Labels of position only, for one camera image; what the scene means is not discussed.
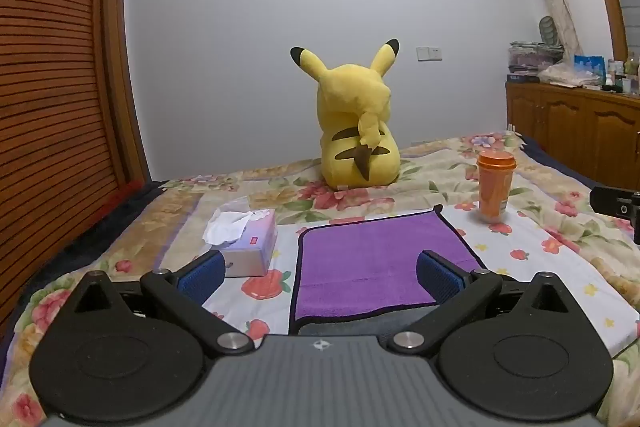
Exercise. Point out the floral bed sheet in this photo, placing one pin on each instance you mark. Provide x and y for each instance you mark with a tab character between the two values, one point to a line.
320	247

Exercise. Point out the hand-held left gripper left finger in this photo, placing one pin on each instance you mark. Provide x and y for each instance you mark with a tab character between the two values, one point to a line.
204	275

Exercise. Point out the orange lidded cup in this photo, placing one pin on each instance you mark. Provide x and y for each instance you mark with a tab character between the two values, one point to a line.
495	193

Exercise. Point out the pile of clutter on cabinet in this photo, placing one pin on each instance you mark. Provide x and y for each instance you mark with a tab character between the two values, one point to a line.
570	66

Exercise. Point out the wooden cabinet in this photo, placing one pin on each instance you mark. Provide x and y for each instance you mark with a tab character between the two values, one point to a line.
575	127

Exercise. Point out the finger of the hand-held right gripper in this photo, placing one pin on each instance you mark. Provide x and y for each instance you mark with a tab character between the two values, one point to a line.
614	203

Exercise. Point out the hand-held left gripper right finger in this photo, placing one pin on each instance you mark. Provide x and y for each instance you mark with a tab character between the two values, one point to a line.
439	277

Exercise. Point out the purple towel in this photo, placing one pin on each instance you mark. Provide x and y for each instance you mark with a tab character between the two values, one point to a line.
370	262

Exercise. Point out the yellow plush toy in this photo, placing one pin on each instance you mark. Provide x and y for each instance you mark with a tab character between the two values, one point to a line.
356	123

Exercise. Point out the white wall switch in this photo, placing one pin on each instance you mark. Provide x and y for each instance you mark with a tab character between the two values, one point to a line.
429	53

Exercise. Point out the tissue box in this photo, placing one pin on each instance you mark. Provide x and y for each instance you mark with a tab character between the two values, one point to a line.
245	243

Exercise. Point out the wooden slatted wardrobe door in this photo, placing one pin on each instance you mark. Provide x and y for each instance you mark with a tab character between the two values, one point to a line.
45	117

